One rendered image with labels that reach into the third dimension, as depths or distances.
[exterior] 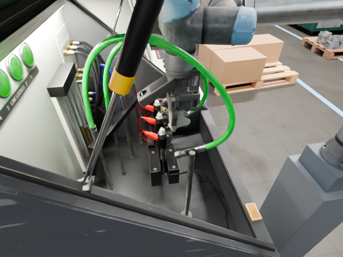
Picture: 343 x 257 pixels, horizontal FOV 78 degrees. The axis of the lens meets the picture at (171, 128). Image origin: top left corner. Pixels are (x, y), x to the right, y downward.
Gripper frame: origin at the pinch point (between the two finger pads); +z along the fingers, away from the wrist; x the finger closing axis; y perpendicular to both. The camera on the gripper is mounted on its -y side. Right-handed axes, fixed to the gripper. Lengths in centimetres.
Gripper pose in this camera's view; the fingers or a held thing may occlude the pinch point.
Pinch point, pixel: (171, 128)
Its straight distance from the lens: 65.8
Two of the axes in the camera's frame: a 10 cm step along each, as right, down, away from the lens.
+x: -1.5, -6.5, 7.5
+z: 0.0, 7.6, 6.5
